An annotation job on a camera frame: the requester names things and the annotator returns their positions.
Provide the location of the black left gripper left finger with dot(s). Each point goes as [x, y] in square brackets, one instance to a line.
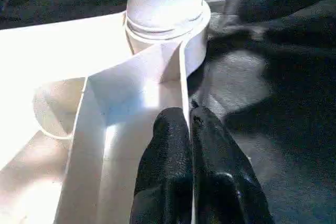
[165, 171]

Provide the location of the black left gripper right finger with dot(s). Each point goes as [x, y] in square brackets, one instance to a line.
[226, 177]

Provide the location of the white plastic table top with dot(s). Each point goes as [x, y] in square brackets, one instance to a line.
[79, 77]

